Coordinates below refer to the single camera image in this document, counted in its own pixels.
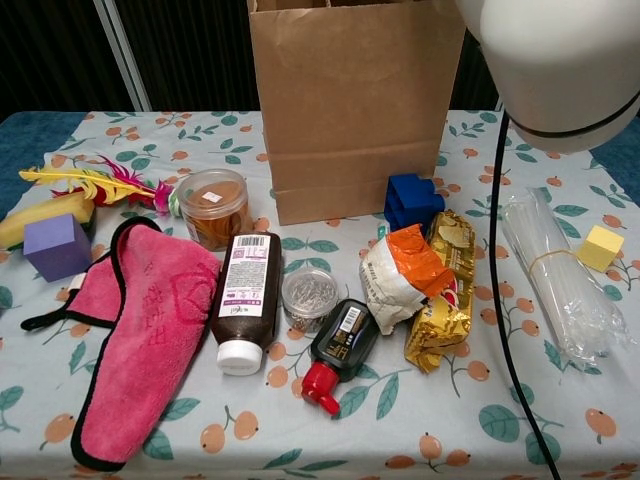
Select white orange snack bag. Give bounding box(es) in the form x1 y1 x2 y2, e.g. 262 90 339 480
358 223 451 336

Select gold snack package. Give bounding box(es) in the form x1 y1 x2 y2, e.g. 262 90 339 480
403 209 476 375

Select clear straws bundle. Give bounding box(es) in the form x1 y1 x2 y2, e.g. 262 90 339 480
501 187 630 362

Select yellow cube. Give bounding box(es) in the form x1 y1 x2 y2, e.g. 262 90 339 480
575 224 626 274

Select brown paper bag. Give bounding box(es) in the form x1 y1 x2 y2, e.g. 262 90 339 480
247 0 467 227

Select clear round paperclip box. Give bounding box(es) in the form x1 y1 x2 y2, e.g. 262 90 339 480
280 268 339 332

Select black bottle red cap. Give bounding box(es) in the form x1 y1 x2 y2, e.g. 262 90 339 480
301 298 380 416

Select blue toy block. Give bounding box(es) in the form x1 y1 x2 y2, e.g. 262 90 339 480
383 173 446 236

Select brown bottle white cap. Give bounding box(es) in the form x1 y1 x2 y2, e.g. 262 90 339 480
209 231 284 376

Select clear jar rubber bands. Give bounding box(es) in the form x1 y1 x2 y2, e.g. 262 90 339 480
175 168 256 252

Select pink cloth black trim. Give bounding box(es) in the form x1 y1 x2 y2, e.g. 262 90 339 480
20 216 223 472

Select floral print tablecloth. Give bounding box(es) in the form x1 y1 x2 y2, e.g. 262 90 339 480
0 109 640 480

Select yellow pink feather toy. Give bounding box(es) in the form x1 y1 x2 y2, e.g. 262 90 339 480
18 154 189 220

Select black pleated partition panel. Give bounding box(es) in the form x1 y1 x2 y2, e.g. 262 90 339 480
107 0 261 112
0 0 139 121
462 27 505 112

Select purple cube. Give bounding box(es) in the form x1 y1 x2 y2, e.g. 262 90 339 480
23 213 93 284

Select yellow banana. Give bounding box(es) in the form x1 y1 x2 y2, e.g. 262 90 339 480
0 192 96 250

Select blue table cover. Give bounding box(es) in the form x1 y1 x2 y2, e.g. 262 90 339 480
0 109 640 221

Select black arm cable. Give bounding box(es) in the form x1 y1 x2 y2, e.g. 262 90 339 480
489 112 564 480

